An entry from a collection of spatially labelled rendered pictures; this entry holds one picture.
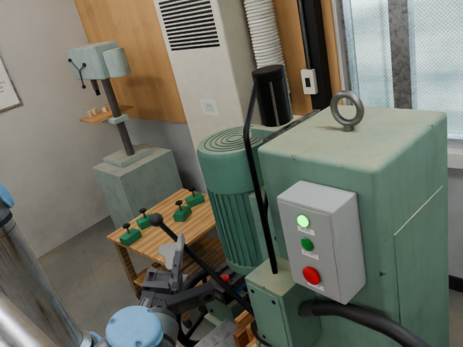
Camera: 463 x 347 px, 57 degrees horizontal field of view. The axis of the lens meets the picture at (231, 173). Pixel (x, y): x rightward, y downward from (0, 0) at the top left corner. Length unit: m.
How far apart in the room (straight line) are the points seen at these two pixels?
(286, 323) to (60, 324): 0.72
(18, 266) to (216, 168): 0.59
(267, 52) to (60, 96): 2.13
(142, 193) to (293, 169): 2.62
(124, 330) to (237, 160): 0.37
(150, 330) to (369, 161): 0.44
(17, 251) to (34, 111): 2.74
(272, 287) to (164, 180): 2.63
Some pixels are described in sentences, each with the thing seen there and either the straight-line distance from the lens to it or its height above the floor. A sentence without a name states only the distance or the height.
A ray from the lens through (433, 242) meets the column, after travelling 0.79.
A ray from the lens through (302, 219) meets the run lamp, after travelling 0.60.
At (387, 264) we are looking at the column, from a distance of 0.66.
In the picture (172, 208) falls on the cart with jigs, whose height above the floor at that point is 0.53.
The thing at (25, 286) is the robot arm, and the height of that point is 1.20.
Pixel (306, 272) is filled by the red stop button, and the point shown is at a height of 1.37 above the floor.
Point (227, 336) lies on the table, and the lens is 1.26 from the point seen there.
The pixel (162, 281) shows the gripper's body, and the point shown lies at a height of 1.20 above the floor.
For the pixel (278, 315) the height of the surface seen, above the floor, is 1.25.
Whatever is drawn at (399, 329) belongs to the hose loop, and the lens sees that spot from 0.67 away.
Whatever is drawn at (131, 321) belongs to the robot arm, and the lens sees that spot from 0.78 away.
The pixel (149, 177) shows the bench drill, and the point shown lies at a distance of 3.23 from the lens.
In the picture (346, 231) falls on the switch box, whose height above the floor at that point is 1.44.
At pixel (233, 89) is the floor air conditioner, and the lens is 2.40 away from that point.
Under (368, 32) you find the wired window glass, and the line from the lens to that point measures 2.29.
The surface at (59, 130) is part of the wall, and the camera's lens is 3.94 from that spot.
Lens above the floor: 1.78
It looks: 24 degrees down
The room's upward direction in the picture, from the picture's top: 14 degrees counter-clockwise
